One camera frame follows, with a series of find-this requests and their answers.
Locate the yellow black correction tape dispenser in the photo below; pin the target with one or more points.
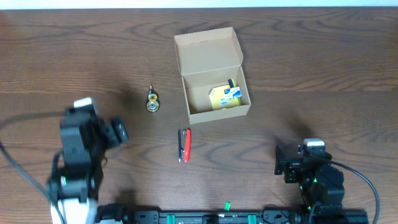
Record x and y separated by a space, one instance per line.
152 102

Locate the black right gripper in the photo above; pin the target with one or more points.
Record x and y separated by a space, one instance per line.
293 165

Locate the yellow sticky notes pad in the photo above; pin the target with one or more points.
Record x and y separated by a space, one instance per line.
217 99

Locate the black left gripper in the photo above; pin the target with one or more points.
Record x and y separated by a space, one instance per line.
116 134

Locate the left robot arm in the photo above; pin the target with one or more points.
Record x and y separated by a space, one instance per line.
77 171

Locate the black mounting rail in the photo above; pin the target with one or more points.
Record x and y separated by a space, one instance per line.
115 213

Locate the open cardboard box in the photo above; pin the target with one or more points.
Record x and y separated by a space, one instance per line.
206 60

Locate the red stapler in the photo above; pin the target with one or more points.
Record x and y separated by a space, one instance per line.
184 145

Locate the yellow highlighter with black cap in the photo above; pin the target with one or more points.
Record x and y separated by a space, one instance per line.
232 83

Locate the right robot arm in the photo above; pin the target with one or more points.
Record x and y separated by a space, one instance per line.
321 185

